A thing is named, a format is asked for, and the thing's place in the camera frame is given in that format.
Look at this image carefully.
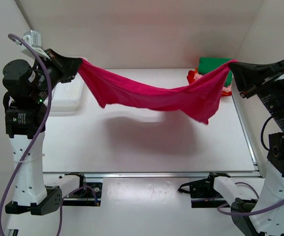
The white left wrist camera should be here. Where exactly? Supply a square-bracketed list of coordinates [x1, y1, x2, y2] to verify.
[23, 30, 50, 59]

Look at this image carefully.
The green folded t-shirt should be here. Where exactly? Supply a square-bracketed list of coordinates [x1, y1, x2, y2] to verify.
[197, 57, 235, 87]

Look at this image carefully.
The magenta t-shirt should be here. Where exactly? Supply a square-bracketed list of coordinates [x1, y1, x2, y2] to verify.
[78, 60, 233, 125]

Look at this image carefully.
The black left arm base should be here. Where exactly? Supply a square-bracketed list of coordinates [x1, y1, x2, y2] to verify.
[55, 172, 103, 207]

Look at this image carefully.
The white plastic basket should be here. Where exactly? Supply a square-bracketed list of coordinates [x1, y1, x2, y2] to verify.
[50, 76, 84, 113]

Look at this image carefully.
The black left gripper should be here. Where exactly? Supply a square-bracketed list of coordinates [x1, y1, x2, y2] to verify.
[36, 39, 86, 90]

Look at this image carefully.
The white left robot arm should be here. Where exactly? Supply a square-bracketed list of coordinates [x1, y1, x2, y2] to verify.
[2, 49, 83, 215]

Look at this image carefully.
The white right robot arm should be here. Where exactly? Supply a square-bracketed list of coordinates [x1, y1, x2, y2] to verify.
[229, 59, 284, 236]

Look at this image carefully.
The red folded t-shirt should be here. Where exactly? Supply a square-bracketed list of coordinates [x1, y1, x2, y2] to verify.
[187, 70, 197, 84]

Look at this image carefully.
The orange folded t-shirt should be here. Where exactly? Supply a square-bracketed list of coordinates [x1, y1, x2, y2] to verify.
[187, 68, 232, 96]

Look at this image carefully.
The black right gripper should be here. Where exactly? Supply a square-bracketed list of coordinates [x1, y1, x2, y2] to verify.
[227, 57, 284, 127]

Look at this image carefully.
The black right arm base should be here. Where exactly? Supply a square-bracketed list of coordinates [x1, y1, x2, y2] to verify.
[177, 172, 230, 208]

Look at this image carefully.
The pink folded t-shirt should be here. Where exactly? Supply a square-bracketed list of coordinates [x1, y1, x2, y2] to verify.
[195, 73, 232, 96]

